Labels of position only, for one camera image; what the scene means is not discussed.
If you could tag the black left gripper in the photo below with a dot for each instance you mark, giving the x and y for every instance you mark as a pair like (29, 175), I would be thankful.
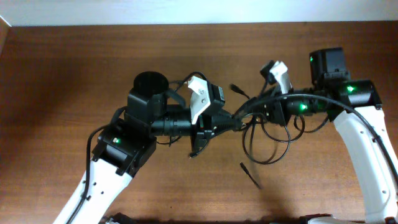
(202, 129)

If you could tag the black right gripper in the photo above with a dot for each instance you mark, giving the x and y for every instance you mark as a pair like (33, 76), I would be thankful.
(273, 106)

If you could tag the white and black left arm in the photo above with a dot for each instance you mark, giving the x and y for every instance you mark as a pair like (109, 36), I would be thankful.
(116, 151)

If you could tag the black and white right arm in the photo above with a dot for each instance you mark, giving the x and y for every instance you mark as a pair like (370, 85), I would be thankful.
(355, 109)

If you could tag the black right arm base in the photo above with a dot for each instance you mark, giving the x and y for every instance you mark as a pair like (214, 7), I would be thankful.
(320, 218)

